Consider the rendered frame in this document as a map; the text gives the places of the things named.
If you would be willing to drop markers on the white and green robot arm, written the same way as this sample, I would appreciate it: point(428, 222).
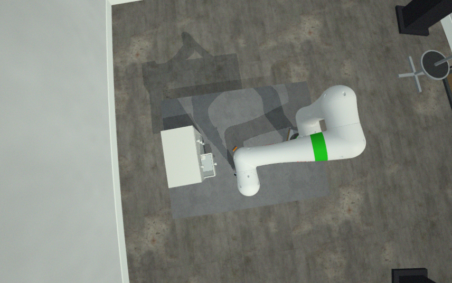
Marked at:
point(338, 107)

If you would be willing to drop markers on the white small chest of drawers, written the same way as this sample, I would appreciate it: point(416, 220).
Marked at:
point(181, 161)

